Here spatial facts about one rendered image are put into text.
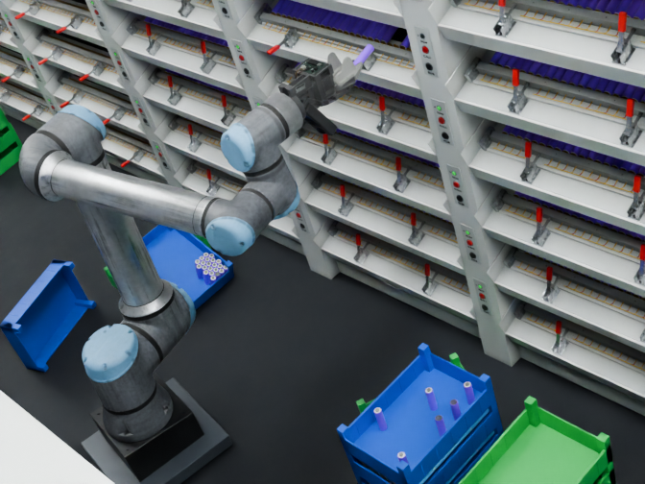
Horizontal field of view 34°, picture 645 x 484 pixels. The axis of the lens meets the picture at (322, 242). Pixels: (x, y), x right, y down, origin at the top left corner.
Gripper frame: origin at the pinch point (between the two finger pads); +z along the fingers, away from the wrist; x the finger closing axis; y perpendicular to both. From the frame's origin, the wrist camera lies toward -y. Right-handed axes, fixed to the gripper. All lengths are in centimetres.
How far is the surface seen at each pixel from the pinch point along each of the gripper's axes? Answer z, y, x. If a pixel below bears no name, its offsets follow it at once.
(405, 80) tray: 10.7, -9.3, -3.2
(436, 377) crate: -22, -66, -26
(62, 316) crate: -49, -97, 121
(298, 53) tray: 9.7, -9.6, 31.7
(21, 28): 11, -37, 192
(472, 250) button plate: 10, -57, -14
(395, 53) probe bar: 14.3, -5.4, 1.8
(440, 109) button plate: 9.3, -13.6, -13.6
